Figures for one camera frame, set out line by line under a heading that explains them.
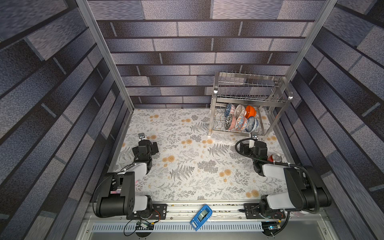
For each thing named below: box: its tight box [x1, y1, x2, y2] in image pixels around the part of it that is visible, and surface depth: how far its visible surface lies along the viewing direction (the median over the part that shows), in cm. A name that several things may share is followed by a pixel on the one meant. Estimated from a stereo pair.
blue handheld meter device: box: [189, 204, 213, 232], surface depth 70 cm
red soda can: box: [267, 153, 282, 163], surface depth 83 cm
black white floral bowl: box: [224, 115, 233, 130], surface depth 109 cm
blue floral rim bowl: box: [245, 116, 260, 133], surface depth 99 cm
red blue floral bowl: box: [235, 115, 249, 131], surface depth 105 cm
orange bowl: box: [245, 105, 257, 119], surface depth 107 cm
